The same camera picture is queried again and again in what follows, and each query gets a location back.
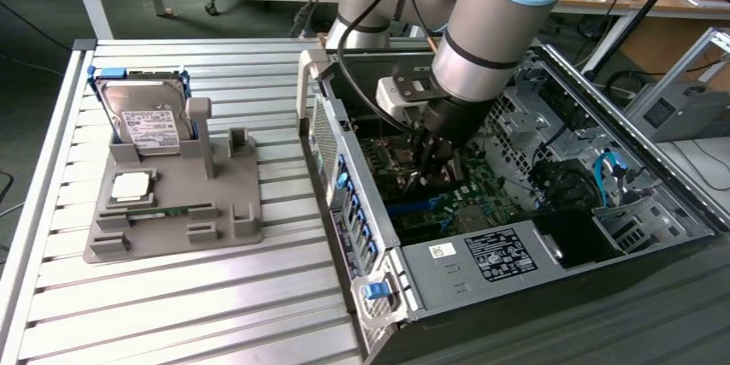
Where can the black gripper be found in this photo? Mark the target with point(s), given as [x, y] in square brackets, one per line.
[456, 121]

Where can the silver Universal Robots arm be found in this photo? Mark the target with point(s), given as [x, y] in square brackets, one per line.
[490, 31]

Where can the perforated metal drive cage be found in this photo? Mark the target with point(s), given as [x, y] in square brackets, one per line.
[547, 125]

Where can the green motherboard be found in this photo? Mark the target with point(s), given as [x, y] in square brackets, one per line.
[484, 194]

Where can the blue expansion slot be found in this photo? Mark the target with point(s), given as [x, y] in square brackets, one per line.
[407, 207]

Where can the silver chipset heatsink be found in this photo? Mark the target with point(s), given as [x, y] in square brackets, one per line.
[478, 217]

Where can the open grey PC case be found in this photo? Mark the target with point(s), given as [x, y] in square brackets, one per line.
[322, 138]

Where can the grey power supply unit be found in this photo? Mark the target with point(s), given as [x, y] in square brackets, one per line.
[456, 275]

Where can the grey metal disk bay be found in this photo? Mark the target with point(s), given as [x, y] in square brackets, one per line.
[633, 228]

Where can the black stand pole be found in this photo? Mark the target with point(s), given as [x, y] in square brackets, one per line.
[638, 19]

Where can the grey computer tower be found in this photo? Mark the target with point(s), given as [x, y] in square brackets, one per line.
[685, 117]

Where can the blue case latch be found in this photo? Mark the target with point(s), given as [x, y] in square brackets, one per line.
[376, 290]

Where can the white side table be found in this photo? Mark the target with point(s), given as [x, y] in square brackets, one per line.
[713, 155]

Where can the black caster wheel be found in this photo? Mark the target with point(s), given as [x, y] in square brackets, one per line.
[212, 8]

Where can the grey plastic parts rack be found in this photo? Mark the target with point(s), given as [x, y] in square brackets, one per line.
[171, 194]

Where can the hard disk in blue carrier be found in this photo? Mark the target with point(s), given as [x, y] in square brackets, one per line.
[148, 117]

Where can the green RAM stick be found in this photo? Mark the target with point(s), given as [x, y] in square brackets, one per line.
[159, 211]

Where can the silver CPU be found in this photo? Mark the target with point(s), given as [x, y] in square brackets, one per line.
[132, 187]

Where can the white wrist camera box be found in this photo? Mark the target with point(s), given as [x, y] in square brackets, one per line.
[394, 98]

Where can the aluminium profile frame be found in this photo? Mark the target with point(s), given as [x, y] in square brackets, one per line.
[693, 51]

